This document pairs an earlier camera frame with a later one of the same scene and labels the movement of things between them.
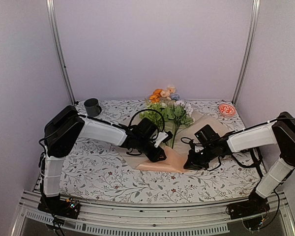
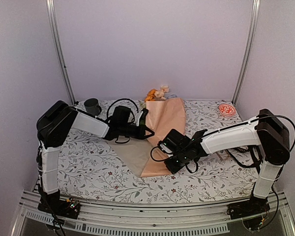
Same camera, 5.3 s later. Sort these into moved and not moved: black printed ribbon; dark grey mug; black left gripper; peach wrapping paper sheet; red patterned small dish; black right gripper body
Moved: black left gripper; peach wrapping paper sheet; black right gripper body
Not moved: red patterned small dish; dark grey mug; black printed ribbon
